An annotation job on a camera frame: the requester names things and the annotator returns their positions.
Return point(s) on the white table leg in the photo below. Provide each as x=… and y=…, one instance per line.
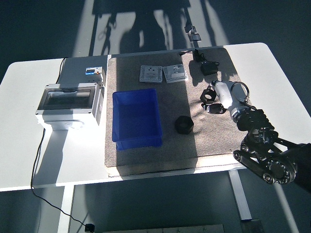
x=240, y=196
x=64, y=208

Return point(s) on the grey square socket panel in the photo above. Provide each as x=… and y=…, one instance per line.
x=150, y=74
x=175, y=73

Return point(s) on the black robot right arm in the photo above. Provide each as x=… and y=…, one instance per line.
x=261, y=136

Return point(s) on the black power adapter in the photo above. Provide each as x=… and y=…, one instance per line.
x=209, y=68

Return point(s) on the black large hexagonal nut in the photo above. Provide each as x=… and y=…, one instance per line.
x=184, y=125

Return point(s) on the blue plastic box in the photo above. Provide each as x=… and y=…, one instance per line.
x=136, y=116

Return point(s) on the small black floor device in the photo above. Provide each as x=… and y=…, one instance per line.
x=189, y=28
x=195, y=37

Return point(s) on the blue white circuit breaker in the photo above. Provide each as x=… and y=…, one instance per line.
x=93, y=71

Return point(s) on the grey-brown mat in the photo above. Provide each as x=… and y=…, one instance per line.
x=175, y=150

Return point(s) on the black plug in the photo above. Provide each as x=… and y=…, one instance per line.
x=89, y=227

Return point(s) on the grey table foot plate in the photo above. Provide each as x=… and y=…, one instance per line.
x=252, y=226

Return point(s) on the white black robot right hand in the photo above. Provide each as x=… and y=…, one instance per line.
x=224, y=93

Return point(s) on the grey electrical distribution box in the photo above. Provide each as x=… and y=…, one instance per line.
x=65, y=106

